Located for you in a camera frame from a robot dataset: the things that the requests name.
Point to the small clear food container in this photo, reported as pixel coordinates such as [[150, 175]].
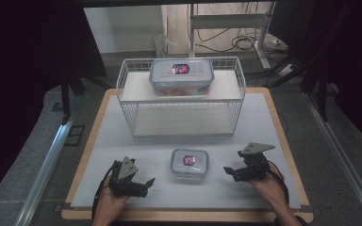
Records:
[[182, 169]]

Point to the person's left hand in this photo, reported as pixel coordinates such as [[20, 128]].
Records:
[[110, 204]]

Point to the black curtain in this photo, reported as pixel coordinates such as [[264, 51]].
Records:
[[352, 62], [22, 78]]

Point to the white panel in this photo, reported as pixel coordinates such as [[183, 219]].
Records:
[[122, 28]]

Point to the aluminium rail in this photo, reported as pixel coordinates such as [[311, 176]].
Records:
[[44, 175], [342, 157]]

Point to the black stand leg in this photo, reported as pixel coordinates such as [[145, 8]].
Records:
[[322, 103], [65, 100]]

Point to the white power strip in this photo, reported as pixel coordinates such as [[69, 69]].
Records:
[[285, 70]]

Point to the person's right hand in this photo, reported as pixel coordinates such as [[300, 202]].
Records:
[[271, 188]]

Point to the large clear food container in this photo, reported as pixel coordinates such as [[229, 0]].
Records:
[[182, 80]]

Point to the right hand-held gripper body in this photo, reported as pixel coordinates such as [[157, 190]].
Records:
[[256, 166]]

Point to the white metal stand frame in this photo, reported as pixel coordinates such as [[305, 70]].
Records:
[[226, 20]]

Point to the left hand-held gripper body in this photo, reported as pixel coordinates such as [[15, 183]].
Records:
[[126, 171]]

